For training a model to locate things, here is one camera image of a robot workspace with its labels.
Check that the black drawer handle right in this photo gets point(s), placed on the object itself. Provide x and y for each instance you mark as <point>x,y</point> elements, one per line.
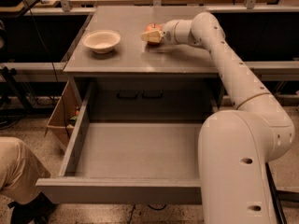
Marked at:
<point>152,94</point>

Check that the black drawer handle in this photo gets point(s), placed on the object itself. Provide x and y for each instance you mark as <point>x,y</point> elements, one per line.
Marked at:
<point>152,94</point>
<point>127,95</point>

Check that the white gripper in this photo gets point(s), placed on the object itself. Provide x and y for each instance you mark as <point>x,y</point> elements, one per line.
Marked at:
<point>168,34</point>

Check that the white bowl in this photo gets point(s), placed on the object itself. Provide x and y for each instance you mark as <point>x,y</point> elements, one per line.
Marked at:
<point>101,41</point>

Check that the grey open top drawer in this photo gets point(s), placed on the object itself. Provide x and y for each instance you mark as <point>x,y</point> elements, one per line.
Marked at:
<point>128,162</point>

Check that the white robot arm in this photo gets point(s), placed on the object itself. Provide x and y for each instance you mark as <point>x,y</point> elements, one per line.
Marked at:
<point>235,145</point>

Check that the black metal bar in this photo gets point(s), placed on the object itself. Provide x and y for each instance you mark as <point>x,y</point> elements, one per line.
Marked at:
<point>280,195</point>

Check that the red apple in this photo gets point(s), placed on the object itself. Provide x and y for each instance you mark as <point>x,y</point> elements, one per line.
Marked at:
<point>153,26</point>

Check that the black drawer handle left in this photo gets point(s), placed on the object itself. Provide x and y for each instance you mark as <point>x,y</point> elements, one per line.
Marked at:
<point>127,95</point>

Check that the grey cabinet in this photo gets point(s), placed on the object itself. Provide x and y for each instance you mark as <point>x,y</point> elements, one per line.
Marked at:
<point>190,84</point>

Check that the cardboard box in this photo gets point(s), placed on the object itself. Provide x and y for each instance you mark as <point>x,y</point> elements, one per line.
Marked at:
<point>60,123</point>

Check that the person leg khaki trousers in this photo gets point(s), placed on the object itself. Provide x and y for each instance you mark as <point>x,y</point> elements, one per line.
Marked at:
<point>19,170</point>

